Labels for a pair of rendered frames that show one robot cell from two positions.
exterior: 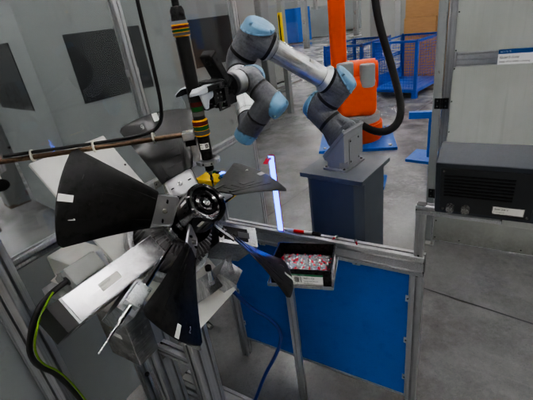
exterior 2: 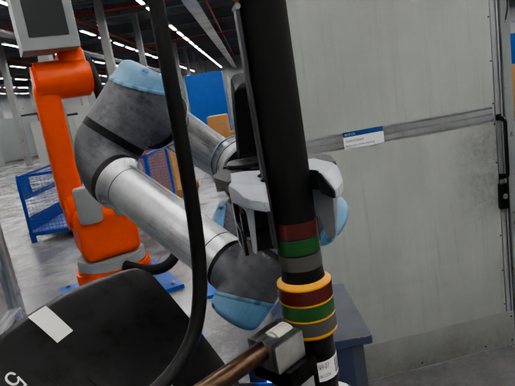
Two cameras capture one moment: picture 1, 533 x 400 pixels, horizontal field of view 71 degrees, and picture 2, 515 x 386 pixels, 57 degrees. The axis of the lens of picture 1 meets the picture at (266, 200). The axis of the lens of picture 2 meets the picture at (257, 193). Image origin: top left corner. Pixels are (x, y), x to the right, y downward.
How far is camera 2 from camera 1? 0.89 m
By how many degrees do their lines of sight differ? 42
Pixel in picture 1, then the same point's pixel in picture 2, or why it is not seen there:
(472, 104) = not seen: hidden behind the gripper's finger
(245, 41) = (135, 107)
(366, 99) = (126, 230)
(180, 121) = (145, 313)
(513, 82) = (365, 168)
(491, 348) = not seen: outside the picture
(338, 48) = (66, 170)
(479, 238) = (378, 366)
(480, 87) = not seen: hidden behind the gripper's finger
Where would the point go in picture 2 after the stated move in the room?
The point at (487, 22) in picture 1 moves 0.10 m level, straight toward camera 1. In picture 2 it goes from (323, 104) to (331, 104)
